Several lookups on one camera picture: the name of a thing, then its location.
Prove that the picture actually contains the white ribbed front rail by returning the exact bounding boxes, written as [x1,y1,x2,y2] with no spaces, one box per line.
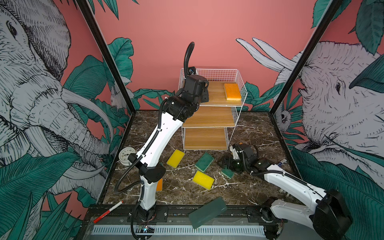
[91,225,265,237]

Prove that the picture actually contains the white wire three-tier shelf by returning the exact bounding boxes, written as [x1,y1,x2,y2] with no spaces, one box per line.
[182,69,248,151]

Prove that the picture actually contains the orange sponge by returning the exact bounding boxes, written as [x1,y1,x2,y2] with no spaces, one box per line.
[224,83,242,101]
[156,179,163,192]

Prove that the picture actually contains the large dark green foam block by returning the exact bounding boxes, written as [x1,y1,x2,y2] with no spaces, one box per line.
[189,197,228,229]

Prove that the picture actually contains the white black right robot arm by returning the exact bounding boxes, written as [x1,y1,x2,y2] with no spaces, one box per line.
[218,144,353,240]

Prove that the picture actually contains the white alarm clock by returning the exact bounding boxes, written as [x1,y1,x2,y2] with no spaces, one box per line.
[119,147,137,166]

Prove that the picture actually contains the yellow sponge near shelf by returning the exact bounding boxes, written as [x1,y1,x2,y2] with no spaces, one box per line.
[167,150,185,168]

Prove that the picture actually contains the red white marker pen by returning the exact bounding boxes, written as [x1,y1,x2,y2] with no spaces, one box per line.
[93,201,124,224]

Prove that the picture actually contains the dark green sponge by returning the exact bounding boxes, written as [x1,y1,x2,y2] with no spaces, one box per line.
[195,153,214,173]
[221,169,235,179]

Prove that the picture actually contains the blue marker pen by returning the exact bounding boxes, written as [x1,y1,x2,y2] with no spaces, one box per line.
[278,159,287,167]

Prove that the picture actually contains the dark green sponge centre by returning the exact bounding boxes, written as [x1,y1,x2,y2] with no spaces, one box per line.
[195,153,214,173]

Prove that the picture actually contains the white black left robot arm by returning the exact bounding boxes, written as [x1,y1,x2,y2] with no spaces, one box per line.
[114,67,209,213]

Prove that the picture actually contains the dark green sponge right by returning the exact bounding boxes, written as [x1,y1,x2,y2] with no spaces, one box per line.
[221,169,235,179]

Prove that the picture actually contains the yellow sponge front centre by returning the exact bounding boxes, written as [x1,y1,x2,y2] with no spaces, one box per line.
[193,171,215,190]

